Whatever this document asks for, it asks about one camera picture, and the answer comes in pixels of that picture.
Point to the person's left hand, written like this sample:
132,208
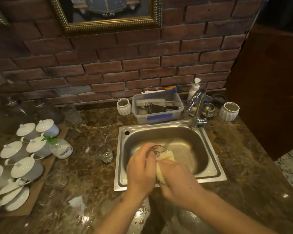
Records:
139,173

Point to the person's right hand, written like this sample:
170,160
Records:
180,185

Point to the person's left thumb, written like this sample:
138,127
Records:
153,160

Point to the person's right thumb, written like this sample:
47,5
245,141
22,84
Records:
168,164

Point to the yellow washing sponge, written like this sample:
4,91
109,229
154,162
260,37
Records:
166,157

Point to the clear drinking glass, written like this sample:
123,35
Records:
160,149

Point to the person's left forearm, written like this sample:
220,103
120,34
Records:
114,214

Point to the person's right forearm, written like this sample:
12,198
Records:
224,216

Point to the stainless steel sink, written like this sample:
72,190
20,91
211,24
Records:
193,148

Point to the grey plastic bin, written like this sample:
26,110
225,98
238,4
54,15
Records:
161,116

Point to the small clear glass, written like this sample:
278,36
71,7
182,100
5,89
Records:
104,153

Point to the black scrubbing pad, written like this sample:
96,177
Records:
156,108

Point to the white bristle brush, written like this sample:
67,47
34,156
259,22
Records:
150,102

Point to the white ribbed ceramic cup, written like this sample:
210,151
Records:
124,107
229,112

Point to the chrome faucet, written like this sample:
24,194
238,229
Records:
195,104

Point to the small metal cup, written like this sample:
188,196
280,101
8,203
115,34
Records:
208,109

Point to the rainbow bristle brush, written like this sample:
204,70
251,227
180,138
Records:
172,89

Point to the white pump soap bottle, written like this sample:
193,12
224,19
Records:
194,90

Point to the dark round lid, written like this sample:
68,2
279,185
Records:
219,98

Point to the dish soap bottle green pump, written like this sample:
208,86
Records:
62,148

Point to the clear ribbed glass tumbler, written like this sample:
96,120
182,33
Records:
72,114

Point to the wooden tray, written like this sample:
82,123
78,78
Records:
42,173

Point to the dark glass jug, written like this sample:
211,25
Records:
48,110

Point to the dark wooden cabinet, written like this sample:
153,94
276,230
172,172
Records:
266,90

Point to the group of white lidded cups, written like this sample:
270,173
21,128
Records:
26,153

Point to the stack of white saucers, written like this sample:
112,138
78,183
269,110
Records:
14,196

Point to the glass teapot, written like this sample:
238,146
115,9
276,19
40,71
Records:
12,114

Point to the gold framed picture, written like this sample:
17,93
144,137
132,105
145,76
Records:
107,12

